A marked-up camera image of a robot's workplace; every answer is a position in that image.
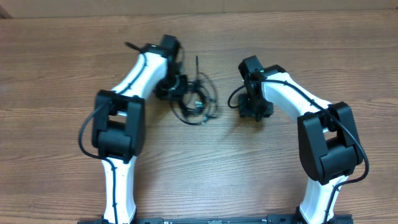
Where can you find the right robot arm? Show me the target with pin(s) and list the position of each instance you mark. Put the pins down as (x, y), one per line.
(328, 143)

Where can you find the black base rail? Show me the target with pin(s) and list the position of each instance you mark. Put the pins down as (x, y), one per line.
(214, 221)

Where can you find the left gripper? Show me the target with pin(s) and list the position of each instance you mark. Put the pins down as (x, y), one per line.
(175, 95)

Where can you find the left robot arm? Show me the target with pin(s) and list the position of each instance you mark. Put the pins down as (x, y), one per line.
(119, 121)

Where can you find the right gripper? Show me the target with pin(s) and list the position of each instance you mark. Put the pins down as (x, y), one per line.
(255, 109)

